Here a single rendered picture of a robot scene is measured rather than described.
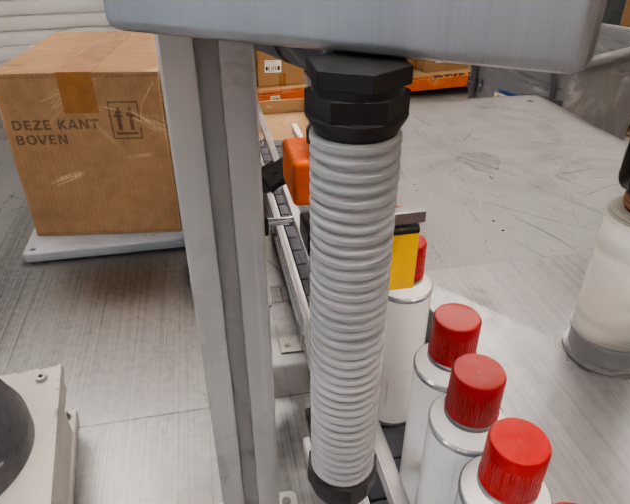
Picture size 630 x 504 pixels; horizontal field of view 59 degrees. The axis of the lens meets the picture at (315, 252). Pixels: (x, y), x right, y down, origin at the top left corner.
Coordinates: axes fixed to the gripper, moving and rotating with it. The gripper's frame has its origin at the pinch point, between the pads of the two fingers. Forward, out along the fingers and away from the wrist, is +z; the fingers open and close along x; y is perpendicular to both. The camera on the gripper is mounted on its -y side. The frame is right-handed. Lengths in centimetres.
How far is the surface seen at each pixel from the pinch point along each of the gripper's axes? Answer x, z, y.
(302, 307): 2.4, 5.1, -4.6
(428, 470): -33.8, 11.7, -2.1
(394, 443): -17.7, 16.5, 0.3
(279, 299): 12.2, 5.0, -6.6
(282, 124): 76, -32, 5
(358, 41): -52, -11, -9
